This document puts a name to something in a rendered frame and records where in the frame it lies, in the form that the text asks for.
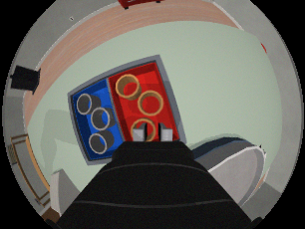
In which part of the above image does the bronze bushing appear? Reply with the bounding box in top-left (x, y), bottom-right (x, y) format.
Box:
top-left (116, 74), bottom-right (142, 101)
top-left (131, 117), bottom-right (155, 141)
top-left (138, 91), bottom-right (163, 116)

